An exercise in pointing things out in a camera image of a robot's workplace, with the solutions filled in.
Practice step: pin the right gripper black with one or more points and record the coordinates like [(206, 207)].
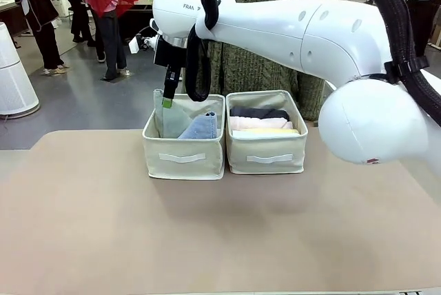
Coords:
[(169, 53)]

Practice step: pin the grey-blue triangle towel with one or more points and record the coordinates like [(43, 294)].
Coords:
[(172, 122)]

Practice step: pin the blue towel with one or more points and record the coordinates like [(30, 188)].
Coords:
[(203, 129)]

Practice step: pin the yellow towel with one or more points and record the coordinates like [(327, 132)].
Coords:
[(272, 131)]

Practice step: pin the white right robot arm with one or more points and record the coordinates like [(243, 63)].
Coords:
[(310, 33)]

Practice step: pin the beige fabric storage box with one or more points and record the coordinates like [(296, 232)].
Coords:
[(186, 165), (265, 165)]

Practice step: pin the dark navy rolled towel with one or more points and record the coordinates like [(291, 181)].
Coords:
[(258, 113)]

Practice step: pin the person in green knit sweater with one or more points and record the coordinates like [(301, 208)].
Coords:
[(262, 81)]

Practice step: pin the pink rolled towel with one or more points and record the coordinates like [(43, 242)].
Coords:
[(258, 123)]

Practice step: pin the bystander with black trousers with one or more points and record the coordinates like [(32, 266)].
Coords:
[(81, 16)]

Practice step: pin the bystander in black dress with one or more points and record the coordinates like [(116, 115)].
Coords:
[(41, 16)]

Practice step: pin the white cylindrical air purifier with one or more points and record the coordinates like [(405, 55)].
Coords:
[(13, 78)]

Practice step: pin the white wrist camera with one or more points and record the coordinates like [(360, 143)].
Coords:
[(138, 45)]

